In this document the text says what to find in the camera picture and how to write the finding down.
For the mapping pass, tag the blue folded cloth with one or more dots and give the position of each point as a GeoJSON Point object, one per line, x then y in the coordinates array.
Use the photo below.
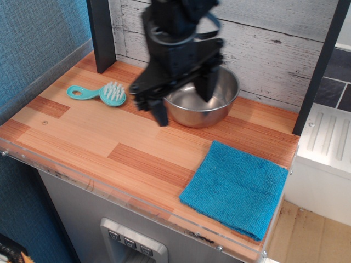
{"type": "Point", "coordinates": [237, 189]}

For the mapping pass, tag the white toy sink drainboard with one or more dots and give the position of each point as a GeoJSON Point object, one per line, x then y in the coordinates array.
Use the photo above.
{"type": "Point", "coordinates": [320, 173]}

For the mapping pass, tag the dark left shelf post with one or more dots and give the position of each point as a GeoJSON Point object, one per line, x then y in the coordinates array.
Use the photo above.
{"type": "Point", "coordinates": [102, 36]}

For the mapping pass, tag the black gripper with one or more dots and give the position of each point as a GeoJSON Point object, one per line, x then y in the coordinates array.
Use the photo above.
{"type": "Point", "coordinates": [178, 55]}

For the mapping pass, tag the teal scrub brush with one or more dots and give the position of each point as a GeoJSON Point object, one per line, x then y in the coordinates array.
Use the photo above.
{"type": "Point", "coordinates": [112, 94]}

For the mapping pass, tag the clear acrylic edge guard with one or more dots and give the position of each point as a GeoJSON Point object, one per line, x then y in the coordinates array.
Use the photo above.
{"type": "Point", "coordinates": [109, 189]}

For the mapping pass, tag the stainless steel bowl pan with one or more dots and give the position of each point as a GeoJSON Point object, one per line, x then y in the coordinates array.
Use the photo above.
{"type": "Point", "coordinates": [187, 108]}

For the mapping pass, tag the dark right shelf post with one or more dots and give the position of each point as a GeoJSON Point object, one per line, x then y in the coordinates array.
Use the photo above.
{"type": "Point", "coordinates": [321, 65]}

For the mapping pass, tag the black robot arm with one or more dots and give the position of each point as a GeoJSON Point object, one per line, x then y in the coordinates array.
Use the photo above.
{"type": "Point", "coordinates": [178, 54]}

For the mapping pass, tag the dark shelf post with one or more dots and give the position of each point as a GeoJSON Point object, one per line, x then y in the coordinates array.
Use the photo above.
{"type": "Point", "coordinates": [102, 36]}
{"type": "Point", "coordinates": [321, 65]}

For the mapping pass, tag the silver dispenser button panel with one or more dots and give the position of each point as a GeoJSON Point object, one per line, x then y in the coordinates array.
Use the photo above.
{"type": "Point", "coordinates": [126, 245]}

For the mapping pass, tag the grey toy fridge cabinet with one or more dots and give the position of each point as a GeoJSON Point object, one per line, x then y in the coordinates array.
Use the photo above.
{"type": "Point", "coordinates": [109, 219]}

